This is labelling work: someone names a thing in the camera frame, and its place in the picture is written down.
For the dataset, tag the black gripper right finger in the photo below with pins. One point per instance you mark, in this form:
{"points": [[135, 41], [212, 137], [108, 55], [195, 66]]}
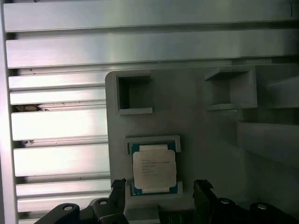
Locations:
{"points": [[210, 210]]}

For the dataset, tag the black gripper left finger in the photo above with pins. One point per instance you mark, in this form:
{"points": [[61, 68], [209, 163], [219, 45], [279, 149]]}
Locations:
{"points": [[102, 212]]}

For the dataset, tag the silver CPU green edge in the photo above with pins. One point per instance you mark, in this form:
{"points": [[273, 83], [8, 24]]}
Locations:
{"points": [[154, 168]]}

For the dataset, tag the grey plastic parts rack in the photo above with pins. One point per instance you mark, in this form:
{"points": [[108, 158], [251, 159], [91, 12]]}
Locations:
{"points": [[198, 140]]}

